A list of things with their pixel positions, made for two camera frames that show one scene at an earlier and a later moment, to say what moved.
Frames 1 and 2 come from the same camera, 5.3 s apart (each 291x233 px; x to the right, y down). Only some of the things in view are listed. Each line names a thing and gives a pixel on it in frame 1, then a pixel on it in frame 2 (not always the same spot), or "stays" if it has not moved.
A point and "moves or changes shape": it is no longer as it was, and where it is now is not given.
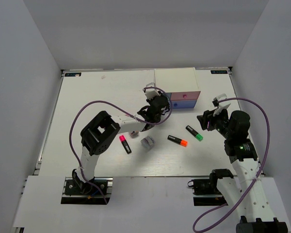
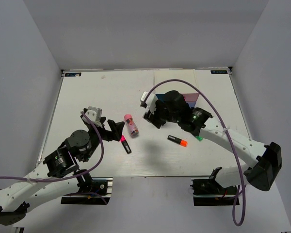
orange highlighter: [181, 141] stays
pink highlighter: [125, 144] stays
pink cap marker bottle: [148, 142] moves or changes shape
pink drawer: [188, 95] stays
